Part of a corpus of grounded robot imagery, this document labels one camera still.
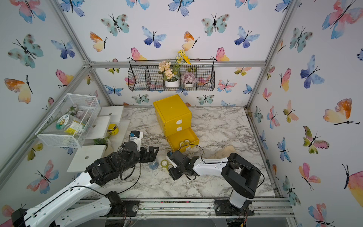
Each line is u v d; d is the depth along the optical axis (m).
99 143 0.87
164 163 0.89
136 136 0.61
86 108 0.82
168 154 0.79
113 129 0.97
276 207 0.76
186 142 0.98
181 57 0.83
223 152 0.94
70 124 0.63
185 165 0.66
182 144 0.96
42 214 0.40
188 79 0.87
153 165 0.83
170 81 0.91
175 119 0.86
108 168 0.49
